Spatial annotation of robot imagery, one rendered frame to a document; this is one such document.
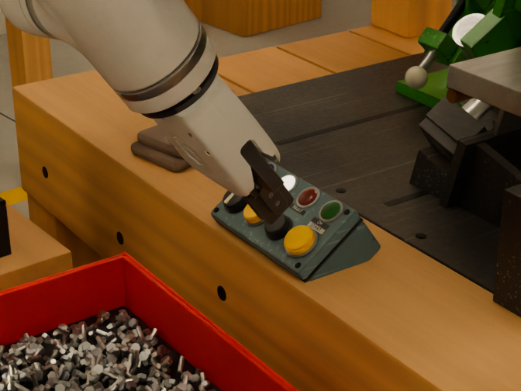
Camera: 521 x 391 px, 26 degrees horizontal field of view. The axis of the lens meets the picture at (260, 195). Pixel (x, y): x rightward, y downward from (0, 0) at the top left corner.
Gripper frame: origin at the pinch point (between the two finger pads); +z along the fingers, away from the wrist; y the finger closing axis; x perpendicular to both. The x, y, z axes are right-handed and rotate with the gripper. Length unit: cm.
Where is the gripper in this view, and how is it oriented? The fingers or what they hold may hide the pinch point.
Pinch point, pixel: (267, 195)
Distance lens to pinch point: 97.8
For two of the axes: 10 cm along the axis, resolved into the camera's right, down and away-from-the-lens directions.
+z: 4.8, 6.0, 6.5
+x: 6.7, -7.2, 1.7
